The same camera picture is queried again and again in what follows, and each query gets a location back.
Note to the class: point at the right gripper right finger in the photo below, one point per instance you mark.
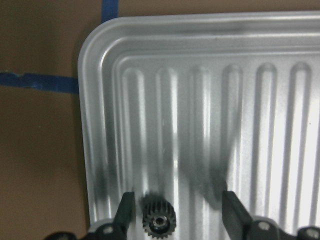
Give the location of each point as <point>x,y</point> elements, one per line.
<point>236,219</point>

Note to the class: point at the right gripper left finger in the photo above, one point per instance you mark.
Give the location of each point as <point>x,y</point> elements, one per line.
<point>126,211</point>

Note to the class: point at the silver ribbed metal tray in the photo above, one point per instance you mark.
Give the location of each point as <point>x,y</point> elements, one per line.
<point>182,106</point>

